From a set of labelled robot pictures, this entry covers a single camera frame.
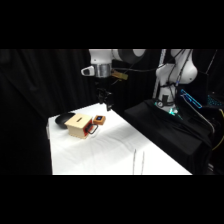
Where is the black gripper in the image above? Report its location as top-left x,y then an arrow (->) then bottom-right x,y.
96,77 -> 114,112

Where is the red drawer with black handle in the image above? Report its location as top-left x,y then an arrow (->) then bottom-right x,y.
82,121 -> 100,138

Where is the light wooden drawer box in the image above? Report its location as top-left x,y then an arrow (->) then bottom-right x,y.
64,113 -> 94,140

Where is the small orange box blue top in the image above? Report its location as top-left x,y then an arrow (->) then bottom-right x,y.
92,114 -> 107,126

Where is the tan connector board on wrist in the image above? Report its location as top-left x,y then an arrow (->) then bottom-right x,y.
111,69 -> 129,81

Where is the black bowl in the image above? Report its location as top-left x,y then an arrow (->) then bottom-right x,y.
54,112 -> 77,130

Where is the thin metal rod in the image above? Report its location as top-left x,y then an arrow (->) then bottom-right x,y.
132,148 -> 138,175
140,150 -> 146,175

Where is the black cloth-covered robot stand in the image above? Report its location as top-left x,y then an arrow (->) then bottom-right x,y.
123,99 -> 215,175

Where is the black curtain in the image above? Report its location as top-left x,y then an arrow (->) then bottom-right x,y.
0,49 -> 158,175

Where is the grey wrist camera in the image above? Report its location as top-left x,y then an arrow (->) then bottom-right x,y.
80,65 -> 96,77

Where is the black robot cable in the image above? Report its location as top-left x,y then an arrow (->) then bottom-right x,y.
126,49 -> 186,105

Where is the blue lit frame device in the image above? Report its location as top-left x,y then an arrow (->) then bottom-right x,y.
180,88 -> 204,110

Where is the yellow cable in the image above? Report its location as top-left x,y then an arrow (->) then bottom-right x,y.
212,109 -> 224,152

